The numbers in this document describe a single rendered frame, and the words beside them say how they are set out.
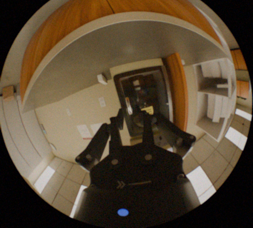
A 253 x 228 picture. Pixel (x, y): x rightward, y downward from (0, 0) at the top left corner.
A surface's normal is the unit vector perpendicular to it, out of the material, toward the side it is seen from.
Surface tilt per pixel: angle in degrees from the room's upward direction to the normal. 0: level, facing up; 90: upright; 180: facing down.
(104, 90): 90
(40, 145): 90
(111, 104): 90
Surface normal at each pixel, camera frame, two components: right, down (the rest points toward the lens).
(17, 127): 0.97, -0.25
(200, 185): -0.26, -0.95
